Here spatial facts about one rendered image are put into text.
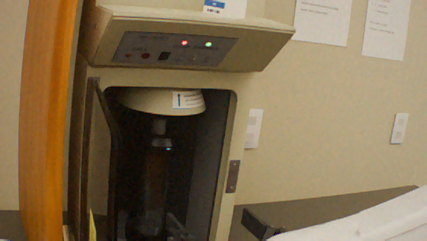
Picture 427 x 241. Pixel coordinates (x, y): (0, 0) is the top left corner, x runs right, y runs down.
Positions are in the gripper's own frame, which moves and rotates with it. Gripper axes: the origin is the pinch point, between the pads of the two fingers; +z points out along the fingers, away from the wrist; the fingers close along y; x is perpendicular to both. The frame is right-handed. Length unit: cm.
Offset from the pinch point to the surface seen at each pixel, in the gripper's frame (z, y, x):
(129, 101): 23.7, 7.4, -13.2
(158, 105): 19.6, 3.0, -13.6
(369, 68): 60, -83, -17
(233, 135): 17.2, -11.5, -8.8
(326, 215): 44, -63, 25
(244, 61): 12.5, -8.8, -23.7
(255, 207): 54, -43, 25
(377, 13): 60, -83, -36
